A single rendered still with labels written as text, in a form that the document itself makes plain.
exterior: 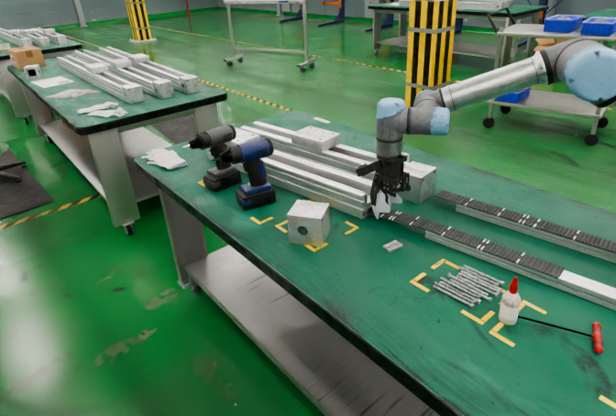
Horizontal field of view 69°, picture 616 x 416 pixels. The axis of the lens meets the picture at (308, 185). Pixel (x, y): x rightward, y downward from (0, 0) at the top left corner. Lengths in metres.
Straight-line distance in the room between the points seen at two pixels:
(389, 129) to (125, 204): 2.04
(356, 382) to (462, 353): 0.71
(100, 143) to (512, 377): 2.36
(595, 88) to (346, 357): 1.15
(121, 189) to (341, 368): 1.77
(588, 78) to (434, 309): 0.63
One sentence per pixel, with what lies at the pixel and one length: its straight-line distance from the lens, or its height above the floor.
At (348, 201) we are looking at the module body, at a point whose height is 0.83.
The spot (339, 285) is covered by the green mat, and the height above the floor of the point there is 0.78.
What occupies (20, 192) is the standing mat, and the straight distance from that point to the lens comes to 4.10.
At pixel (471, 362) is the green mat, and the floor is 0.78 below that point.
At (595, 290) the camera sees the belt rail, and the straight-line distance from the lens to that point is 1.22.
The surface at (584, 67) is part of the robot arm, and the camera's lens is 1.22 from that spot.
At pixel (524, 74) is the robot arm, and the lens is 1.35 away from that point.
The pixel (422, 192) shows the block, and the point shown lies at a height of 0.82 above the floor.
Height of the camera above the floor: 1.51
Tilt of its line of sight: 27 degrees down
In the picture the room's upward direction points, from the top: 3 degrees counter-clockwise
